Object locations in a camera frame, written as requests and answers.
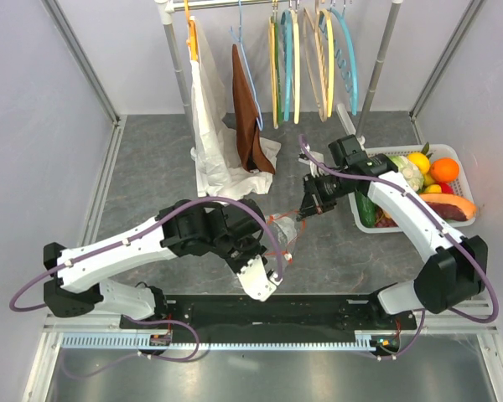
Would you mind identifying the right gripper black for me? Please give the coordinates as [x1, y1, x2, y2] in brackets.
[297, 169, 358, 222]

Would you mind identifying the clear zip top bag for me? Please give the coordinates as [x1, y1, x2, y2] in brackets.
[266, 210, 306, 268]

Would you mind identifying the green cucumber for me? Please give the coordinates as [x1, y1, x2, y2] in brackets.
[355, 192, 376, 228]

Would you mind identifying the orange fruit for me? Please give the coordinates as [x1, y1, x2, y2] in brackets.
[429, 157, 460, 183]

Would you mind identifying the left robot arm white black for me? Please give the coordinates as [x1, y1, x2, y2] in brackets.
[44, 200, 276, 329]

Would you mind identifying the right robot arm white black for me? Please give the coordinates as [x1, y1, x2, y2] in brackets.
[298, 135, 499, 330]

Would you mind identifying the white plastic food basket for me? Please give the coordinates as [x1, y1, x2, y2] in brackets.
[349, 144, 474, 234]

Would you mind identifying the white cloth on hanger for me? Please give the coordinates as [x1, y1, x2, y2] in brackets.
[189, 18, 281, 199]

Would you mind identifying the brown cloth on hanger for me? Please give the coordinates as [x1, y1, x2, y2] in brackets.
[231, 44, 275, 174]

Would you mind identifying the red grapes bunch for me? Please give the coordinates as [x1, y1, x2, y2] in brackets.
[375, 210, 397, 228]

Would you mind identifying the green hanger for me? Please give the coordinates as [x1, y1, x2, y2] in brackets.
[273, 22, 282, 126]

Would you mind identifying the cauliflower with green leaves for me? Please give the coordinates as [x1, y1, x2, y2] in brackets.
[389, 156, 424, 192]

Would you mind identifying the yellow lemon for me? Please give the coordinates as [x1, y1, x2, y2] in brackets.
[407, 152, 431, 174]

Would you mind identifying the red pepper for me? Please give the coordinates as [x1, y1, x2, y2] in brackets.
[437, 183, 454, 194]

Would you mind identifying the papaya slice orange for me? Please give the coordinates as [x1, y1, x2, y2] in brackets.
[419, 193, 477, 222]

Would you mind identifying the cream wooden hanger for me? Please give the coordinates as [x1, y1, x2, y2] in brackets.
[290, 9, 301, 124]

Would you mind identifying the yellow slotted hanger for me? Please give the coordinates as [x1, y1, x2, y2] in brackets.
[315, 8, 334, 121]

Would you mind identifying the yellow wooden hanger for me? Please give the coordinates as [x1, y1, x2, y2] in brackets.
[268, 1, 278, 129]

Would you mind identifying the teal plastic hanger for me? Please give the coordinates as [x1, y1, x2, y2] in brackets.
[280, 9, 293, 121]

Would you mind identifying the orange hanger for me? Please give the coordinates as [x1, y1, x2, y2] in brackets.
[184, 0, 199, 61]

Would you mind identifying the grey clothes rack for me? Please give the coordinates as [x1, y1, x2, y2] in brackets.
[156, 1, 402, 145]

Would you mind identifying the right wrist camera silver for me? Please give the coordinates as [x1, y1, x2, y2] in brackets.
[298, 147, 327, 178]

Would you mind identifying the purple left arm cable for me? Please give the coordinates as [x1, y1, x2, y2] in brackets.
[8, 196, 285, 313]

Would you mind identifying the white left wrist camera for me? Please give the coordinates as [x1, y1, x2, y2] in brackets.
[236, 255, 283, 302]

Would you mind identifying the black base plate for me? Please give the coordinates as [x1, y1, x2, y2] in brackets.
[119, 292, 418, 336]

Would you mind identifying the light blue wire hanger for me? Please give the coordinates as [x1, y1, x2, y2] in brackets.
[230, 0, 264, 131]

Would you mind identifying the white toothed cable tray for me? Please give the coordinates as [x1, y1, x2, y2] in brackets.
[60, 332, 399, 351]

